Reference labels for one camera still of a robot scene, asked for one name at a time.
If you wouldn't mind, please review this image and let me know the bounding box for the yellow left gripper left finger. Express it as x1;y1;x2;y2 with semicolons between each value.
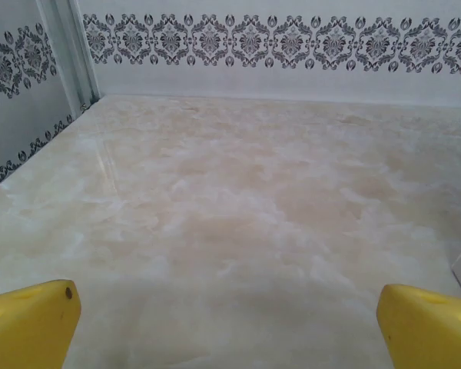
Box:
0;279;81;369

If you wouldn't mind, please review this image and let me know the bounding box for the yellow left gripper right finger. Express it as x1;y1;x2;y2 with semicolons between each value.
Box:
376;283;461;369

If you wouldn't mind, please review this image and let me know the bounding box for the aluminium frame post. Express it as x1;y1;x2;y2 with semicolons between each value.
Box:
38;0;101;112

